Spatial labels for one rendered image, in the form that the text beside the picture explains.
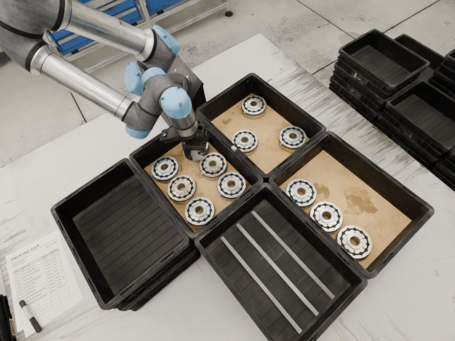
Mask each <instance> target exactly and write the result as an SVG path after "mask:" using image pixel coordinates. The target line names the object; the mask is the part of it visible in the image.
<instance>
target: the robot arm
mask: <svg viewBox="0 0 455 341"><path fill-rule="evenodd" d="M45 29H47V30H51V31H54V32H57V31H59V30H62V29H64V30H67V31H70V32H73V33H76V34H78V35H81V36H84V37H87V38H89V39H93V40H95V41H98V42H101V43H104V44H107V45H109V46H112V47H115V48H117V49H121V50H123V51H126V52H129V53H132V54H134V55H135V57H136V59H137V62H130V63H128V65H127V67H126V69H125V85H126V88H127V90H128V91H129V92H130V93H132V94H134V95H138V96H141V97H140V99H139V101H138V102H135V101H133V100H132V99H130V98H128V97H127V96H125V95H123V94H122V93H120V92H119V91H117V90H116V89H114V88H112V87H111V86H109V85H107V84H106V83H104V82H102V81H101V80H99V79H98V78H96V77H94V76H93V75H91V74H90V73H88V72H86V71H84V70H83V69H81V68H79V67H78V66H76V65H75V64H73V63H72V62H70V61H68V60H67V59H65V58H63V57H62V56H60V55H58V54H57V53H56V52H54V51H53V47H52V46H51V45H49V44H48V43H46V42H45V41H44V40H43V35H44V32H45ZM0 48H2V50H3V51H4V52H5V53H6V54H7V55H8V56H9V57H10V58H11V59H12V60H13V61H14V62H15V63H17V64H18V65H19V66H21V67H22V68H23V69H25V70H27V71H28V72H30V73H31V74H33V75H38V74H41V75H42V76H44V77H45V78H48V79H49V80H51V81H53V82H54V83H56V84H58V85H59V86H61V87H63V88H65V89H66V90H68V91H70V92H71V93H74V94H75V95H77V96H79V97H80V98H82V99H84V100H85V101H87V102H89V103H90V104H92V105H94V106H95V107H97V108H99V109H101V110H103V111H104V112H106V113H108V114H109V115H111V116H113V117H115V118H116V119H118V120H120V121H121V122H123V123H125V124H126V125H125V130H126V132H127V133H128V134H129V135H130V136H131V137H133V138H136V139H145V138H146V137H147V136H148V135H149V134H150V132H151V130H152V129H153V128H154V125H155V123H156V121H157V120H158V118H159V116H160V115H161V113H162V112H163V111H164V112H165V114H166V115H167V116H168V118H169V120H170V121H171V124H172V125H173V127H171V128H168V129H163V130H162V133H161V136H160V141H162V142H163V143H171V142H174V141H182V148H183V150H184V153H185V156H186V158H187V159H188V160H190V161H192V162H196V161H197V160H204V159H205V157H204V156H201V155H199V154H198V152H197V151H195V150H198V151H200V152H201V153H208V152H207V149H206V145H207V142H209V137H208V136H210V135H209V131H208V129H207V128H204V123H198V121H197V119H196V115H195V113H194V109H193V107H192V102H191V100H190V98H189V96H188V94H187V91H188V84H187V80H186V78H185V76H184V75H183V74H181V73H178V72H168V71H169V69H170V67H171V66H172V64H173V62H174V60H175V58H176V57H177V54H178V53H179V50H180V44H179V43H178V42H177V40H176V39H175V38H174V37H172V36H171V35H170V34H169V33H168V32H167V31H166V30H164V29H163V28H161V27H160V26H158V25H154V26H153V29H151V28H148V27H143V28H141V29H140V28H137V27H135V26H132V25H130V24H128V23H126V22H123V21H122V20H119V19H117V18H115V17H112V16H110V15H108V14H105V13H104V12H101V11H99V10H97V9H94V8H92V7H90V6H88V5H85V4H84V3H81V2H79V1H77V0H0ZM207 133H208V134H207ZM203 150H206V151H203Z"/></svg>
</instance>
